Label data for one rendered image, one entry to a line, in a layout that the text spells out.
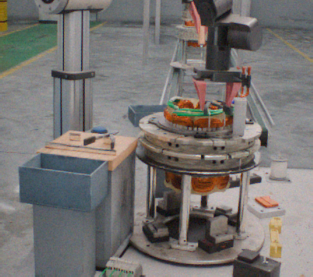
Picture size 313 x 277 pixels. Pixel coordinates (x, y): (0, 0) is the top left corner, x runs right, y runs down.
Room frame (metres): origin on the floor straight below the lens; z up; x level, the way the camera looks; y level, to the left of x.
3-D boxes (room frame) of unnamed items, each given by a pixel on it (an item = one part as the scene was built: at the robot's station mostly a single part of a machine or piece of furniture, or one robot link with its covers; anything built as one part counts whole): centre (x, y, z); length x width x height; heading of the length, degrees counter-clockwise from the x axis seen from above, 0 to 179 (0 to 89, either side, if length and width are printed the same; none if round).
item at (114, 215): (1.34, 0.15, 0.91); 0.19 x 0.19 x 0.26; 76
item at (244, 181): (1.42, -0.25, 0.91); 0.02 x 0.02 x 0.21
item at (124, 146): (1.34, 0.15, 1.05); 0.20 x 0.19 x 0.02; 166
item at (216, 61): (1.32, -0.15, 1.28); 0.10 x 0.07 x 0.07; 98
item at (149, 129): (1.45, -0.12, 1.09); 0.32 x 0.32 x 0.01
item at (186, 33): (4.45, -0.31, 0.94); 0.39 x 0.39 x 0.30
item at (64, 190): (1.19, 0.19, 0.92); 0.17 x 0.11 x 0.28; 76
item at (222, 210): (1.52, -0.22, 0.83); 0.05 x 0.04 x 0.02; 45
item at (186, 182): (1.33, -0.09, 0.91); 0.02 x 0.02 x 0.21
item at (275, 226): (1.43, -0.35, 0.80); 0.22 x 0.04 x 0.03; 170
